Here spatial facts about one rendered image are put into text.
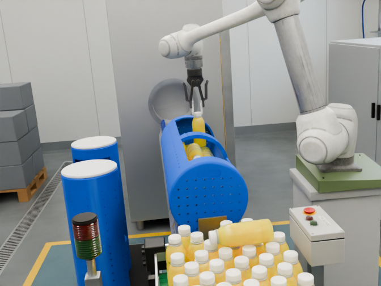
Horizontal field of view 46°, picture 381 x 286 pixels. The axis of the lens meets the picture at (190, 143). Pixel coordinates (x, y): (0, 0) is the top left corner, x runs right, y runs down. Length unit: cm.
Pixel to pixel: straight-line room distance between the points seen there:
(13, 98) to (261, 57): 351
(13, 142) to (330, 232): 405
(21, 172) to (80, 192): 286
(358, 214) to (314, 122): 48
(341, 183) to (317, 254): 61
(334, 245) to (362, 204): 68
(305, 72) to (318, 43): 523
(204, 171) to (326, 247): 49
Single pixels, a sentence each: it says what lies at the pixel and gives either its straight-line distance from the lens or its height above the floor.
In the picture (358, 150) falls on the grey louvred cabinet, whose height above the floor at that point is 55.
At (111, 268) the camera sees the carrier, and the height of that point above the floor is 53.
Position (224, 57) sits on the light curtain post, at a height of 148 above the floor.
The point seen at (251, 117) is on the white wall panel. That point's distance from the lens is 689.
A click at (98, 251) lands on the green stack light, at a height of 117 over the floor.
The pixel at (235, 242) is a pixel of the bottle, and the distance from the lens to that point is 129.
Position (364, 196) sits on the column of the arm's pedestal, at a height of 95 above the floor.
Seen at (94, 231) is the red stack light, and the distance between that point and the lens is 114.
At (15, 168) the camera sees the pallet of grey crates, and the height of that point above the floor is 37.
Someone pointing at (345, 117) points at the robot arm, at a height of 129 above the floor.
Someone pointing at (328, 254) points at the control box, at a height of 103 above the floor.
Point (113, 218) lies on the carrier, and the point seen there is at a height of 79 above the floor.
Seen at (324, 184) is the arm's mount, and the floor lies 104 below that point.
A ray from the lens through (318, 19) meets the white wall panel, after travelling 700.
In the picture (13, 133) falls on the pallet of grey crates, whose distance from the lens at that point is 496.
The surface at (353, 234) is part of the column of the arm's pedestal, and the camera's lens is 207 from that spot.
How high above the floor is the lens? 170
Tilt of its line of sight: 15 degrees down
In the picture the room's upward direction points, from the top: 4 degrees counter-clockwise
